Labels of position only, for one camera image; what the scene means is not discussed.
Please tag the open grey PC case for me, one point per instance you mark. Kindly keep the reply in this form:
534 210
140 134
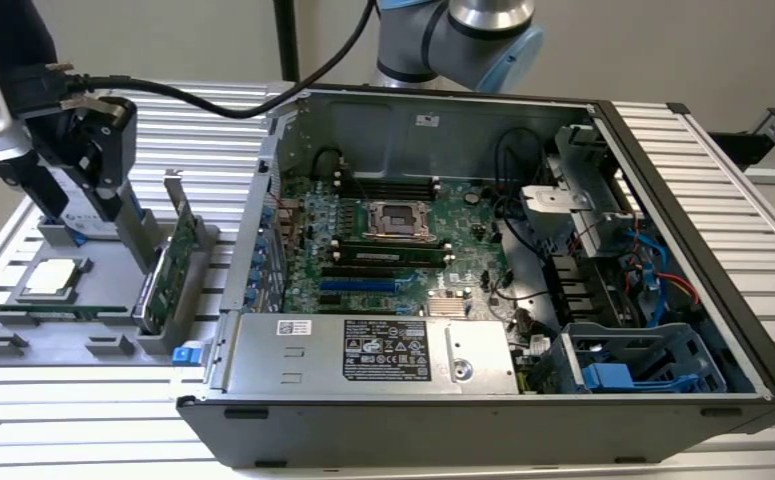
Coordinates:
460 430

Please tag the silver CPU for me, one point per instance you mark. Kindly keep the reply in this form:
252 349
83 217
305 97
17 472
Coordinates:
53 280

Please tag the silver drive cage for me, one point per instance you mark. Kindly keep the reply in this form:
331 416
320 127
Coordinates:
550 200

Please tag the blue disk carrier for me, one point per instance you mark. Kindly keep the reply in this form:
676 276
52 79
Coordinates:
607 375

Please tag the blue case latch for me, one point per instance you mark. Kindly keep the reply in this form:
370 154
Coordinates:
183 356

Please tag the blue expansion slot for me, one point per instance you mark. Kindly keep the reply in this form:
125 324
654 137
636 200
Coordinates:
360 286

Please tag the silver power supply unit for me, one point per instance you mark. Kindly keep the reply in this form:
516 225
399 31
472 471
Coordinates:
307 370

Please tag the green motherboard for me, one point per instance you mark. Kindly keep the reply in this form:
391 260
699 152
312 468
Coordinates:
467 235

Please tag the hard disk in blue carrier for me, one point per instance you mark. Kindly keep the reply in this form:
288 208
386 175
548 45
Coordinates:
76 222

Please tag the black expansion slot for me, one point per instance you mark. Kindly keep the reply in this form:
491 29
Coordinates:
360 273

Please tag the grey plastic parts rack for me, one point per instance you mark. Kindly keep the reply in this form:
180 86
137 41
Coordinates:
103 289

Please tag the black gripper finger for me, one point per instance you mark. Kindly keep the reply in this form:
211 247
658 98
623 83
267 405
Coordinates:
40 190
120 150

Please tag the grey disk bay cage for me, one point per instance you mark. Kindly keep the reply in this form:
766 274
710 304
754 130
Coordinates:
627 332

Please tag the silver coin battery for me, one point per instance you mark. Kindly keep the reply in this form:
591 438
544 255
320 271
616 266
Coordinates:
471 197

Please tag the green RAM stick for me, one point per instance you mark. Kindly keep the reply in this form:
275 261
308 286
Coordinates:
60 311
376 256

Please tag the green graphics card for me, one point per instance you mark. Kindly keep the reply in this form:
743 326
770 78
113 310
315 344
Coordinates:
176 270

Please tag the copper chipset heatsink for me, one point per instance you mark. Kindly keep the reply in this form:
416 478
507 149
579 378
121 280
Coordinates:
447 307

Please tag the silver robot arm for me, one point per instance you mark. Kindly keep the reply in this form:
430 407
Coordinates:
467 30

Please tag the CPU socket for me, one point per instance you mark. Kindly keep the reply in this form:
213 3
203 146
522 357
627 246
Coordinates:
368 216

